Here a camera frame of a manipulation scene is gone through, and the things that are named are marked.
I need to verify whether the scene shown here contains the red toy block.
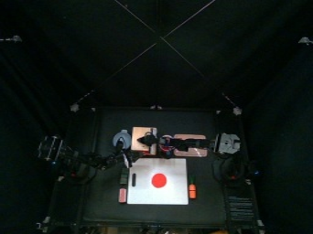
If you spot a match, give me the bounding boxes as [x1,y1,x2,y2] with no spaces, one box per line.
[117,187,128,205]

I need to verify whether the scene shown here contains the dark green striped toy block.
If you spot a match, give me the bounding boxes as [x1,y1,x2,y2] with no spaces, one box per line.
[119,167,131,186]

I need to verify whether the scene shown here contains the red round dough disc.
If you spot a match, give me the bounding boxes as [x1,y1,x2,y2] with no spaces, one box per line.
[150,173,168,189]

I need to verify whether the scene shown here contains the white cutting board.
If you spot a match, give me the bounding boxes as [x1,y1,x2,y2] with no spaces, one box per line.
[126,157,191,206]

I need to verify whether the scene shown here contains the pink rectangular tray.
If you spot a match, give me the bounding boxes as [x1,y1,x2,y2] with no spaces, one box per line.
[172,133,208,158]

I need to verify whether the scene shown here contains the white printed label sticker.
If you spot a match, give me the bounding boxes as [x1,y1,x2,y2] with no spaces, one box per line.
[226,195,250,223]

